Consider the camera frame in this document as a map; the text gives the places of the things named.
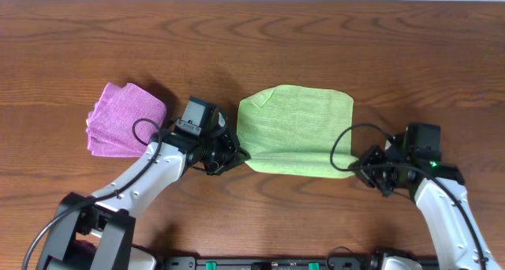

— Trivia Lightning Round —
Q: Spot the folded purple cloth stack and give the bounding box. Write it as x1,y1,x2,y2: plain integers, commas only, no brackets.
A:
86,83,166,158

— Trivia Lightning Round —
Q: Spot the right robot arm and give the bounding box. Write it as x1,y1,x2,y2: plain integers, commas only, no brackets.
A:
348,123,500,269

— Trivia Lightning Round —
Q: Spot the light green microfibre cloth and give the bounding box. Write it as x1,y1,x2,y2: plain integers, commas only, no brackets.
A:
237,84,356,179

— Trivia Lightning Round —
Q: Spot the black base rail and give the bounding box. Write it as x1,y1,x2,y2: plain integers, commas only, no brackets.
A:
149,255,439,270

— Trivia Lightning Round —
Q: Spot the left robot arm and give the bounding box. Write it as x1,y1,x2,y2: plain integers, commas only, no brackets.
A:
22,97,250,269

